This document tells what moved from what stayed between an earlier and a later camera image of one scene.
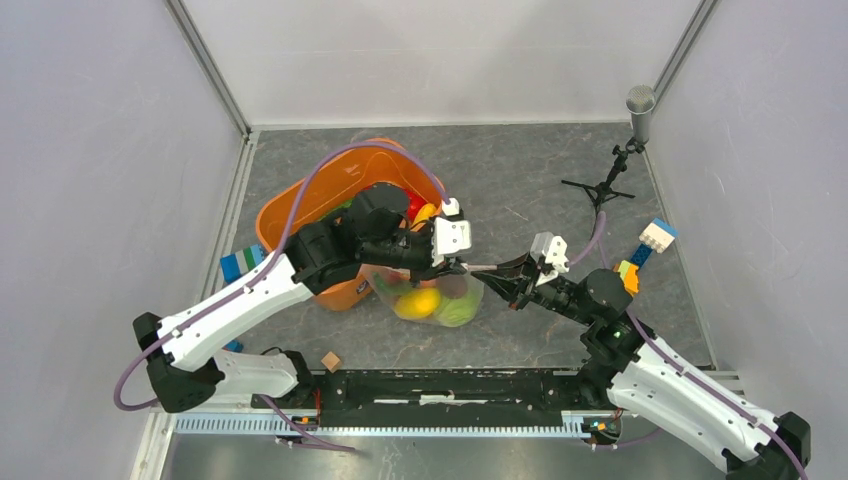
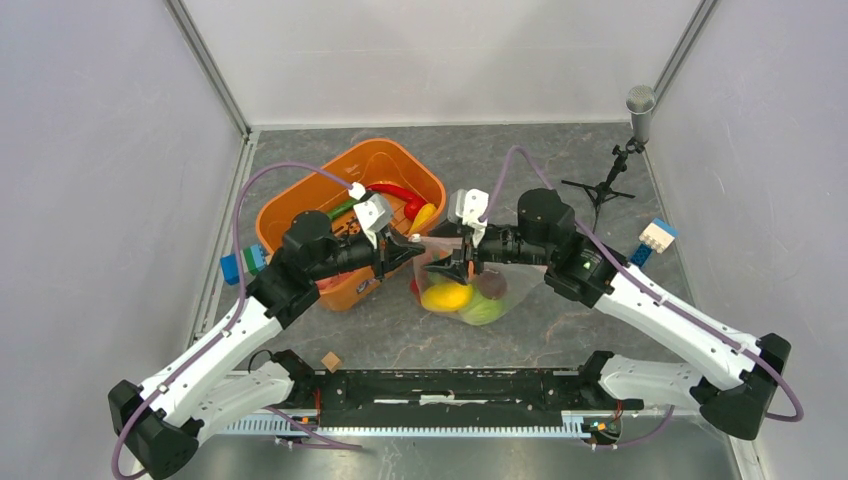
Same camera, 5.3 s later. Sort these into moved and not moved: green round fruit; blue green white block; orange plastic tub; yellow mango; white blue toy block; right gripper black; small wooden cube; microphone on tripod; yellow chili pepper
Moved: yellow mango; green round fruit; right gripper black
Not moved: orange plastic tub; white blue toy block; blue green white block; small wooden cube; yellow chili pepper; microphone on tripod
